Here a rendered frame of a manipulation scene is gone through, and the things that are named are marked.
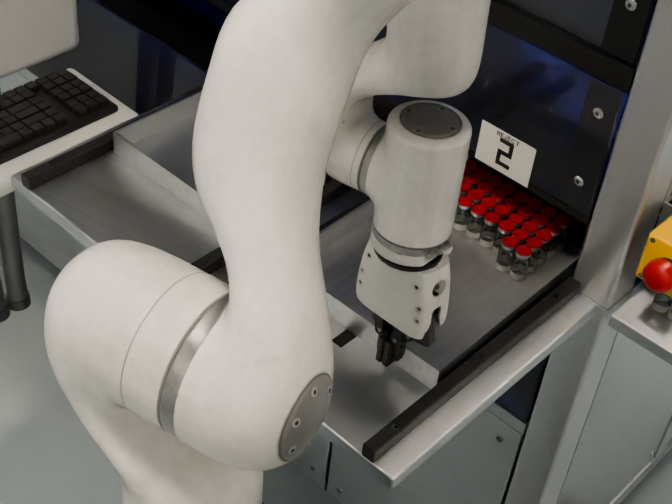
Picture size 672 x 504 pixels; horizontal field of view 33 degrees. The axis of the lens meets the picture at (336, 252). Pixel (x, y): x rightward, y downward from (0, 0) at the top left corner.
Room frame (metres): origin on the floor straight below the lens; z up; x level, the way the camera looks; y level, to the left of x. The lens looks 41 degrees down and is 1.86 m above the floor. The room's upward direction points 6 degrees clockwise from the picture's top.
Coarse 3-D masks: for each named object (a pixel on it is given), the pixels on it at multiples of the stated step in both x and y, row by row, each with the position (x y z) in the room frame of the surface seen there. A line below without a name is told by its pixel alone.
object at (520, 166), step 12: (480, 132) 1.20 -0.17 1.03; (492, 132) 1.19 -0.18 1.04; (504, 132) 1.18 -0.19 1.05; (480, 144) 1.20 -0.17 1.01; (492, 144) 1.19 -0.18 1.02; (504, 144) 1.18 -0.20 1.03; (516, 144) 1.17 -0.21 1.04; (480, 156) 1.20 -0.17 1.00; (492, 156) 1.19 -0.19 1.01; (504, 156) 1.18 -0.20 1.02; (516, 156) 1.17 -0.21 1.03; (528, 156) 1.16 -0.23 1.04; (504, 168) 1.17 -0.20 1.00; (516, 168) 1.16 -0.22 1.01; (528, 168) 1.15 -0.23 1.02; (516, 180) 1.16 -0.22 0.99; (528, 180) 1.15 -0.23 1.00
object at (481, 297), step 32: (352, 224) 1.15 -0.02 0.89; (320, 256) 1.10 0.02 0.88; (352, 256) 1.10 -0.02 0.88; (448, 256) 1.13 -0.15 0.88; (480, 256) 1.13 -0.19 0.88; (576, 256) 1.12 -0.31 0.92; (352, 288) 1.04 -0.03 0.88; (480, 288) 1.07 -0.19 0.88; (512, 288) 1.08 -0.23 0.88; (544, 288) 1.05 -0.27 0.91; (352, 320) 0.97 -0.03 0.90; (448, 320) 1.01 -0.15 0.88; (480, 320) 1.01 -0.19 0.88; (512, 320) 1.00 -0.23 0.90; (416, 352) 0.91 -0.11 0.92; (448, 352) 0.95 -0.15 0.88
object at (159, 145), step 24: (192, 96) 1.38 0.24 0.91; (144, 120) 1.31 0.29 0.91; (168, 120) 1.34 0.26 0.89; (192, 120) 1.37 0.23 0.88; (120, 144) 1.26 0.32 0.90; (144, 144) 1.29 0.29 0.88; (168, 144) 1.30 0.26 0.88; (144, 168) 1.23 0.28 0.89; (168, 168) 1.25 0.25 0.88; (192, 168) 1.25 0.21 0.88; (192, 192) 1.17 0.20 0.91
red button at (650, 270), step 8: (648, 264) 1.01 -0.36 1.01; (656, 264) 1.00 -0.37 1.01; (664, 264) 1.00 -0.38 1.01; (648, 272) 1.00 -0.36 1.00; (656, 272) 0.99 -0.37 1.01; (664, 272) 0.99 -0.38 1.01; (648, 280) 1.00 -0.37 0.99; (656, 280) 0.99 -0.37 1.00; (664, 280) 0.99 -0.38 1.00; (648, 288) 1.00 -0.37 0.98; (656, 288) 0.99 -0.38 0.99; (664, 288) 0.99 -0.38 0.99
